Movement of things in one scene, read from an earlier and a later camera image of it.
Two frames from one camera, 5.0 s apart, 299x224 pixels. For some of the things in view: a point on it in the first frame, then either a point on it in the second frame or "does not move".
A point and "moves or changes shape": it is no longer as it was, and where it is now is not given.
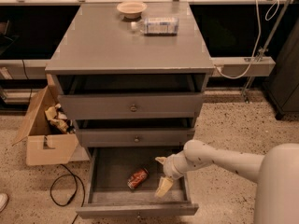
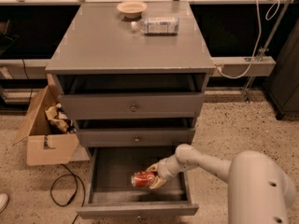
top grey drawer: (131, 105) does not move
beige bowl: (132, 9) does not move
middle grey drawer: (135, 137) does not move
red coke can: (137, 178) moves or changes shape
